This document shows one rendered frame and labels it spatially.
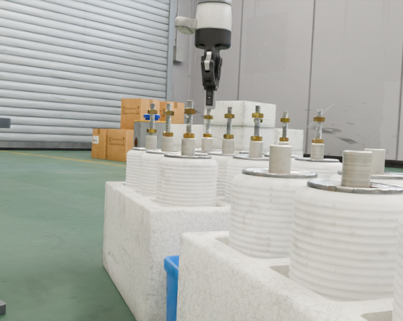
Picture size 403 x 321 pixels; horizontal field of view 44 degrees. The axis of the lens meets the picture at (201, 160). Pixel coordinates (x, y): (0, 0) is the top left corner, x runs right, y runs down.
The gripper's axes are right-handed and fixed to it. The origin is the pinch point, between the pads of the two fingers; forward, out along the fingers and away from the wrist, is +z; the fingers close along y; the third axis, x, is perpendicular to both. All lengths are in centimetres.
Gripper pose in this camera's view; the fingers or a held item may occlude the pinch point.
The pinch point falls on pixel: (210, 100)
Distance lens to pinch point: 105.6
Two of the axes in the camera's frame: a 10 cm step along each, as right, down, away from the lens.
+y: 1.7, -0.6, 9.8
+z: -0.4, 10.0, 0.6
